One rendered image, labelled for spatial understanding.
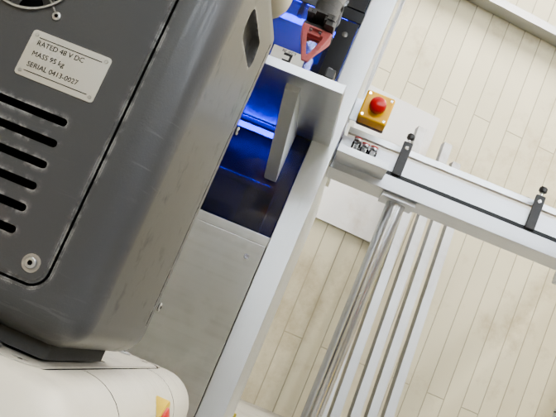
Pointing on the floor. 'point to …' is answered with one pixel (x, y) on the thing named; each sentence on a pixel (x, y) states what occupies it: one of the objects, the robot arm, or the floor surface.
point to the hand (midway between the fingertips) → (305, 57)
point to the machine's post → (292, 220)
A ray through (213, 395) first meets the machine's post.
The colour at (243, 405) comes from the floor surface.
